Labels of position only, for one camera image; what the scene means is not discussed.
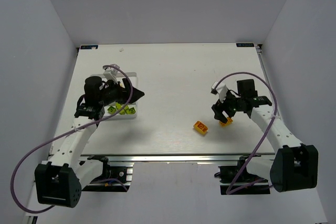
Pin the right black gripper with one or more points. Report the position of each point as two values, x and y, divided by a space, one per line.
222 107

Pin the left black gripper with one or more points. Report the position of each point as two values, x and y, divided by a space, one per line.
125 91

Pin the orange curved lego brick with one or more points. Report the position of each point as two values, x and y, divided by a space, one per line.
200 127

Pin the small dark green lego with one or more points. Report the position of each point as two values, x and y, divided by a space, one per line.
111 109

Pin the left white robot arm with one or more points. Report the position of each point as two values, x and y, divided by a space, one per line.
61 180

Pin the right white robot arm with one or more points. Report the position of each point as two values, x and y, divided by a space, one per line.
295 166

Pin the white compartment tray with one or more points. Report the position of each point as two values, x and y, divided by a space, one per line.
134 79

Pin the left blue label sticker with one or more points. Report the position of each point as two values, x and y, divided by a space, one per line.
88 47

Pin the blue label sticker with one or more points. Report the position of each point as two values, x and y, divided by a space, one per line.
88 47
245 44

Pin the right blue label sticker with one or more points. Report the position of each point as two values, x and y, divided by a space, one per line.
245 44

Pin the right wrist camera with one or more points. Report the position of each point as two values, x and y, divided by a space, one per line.
220 89

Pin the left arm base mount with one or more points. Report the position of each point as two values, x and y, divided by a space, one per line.
117 179

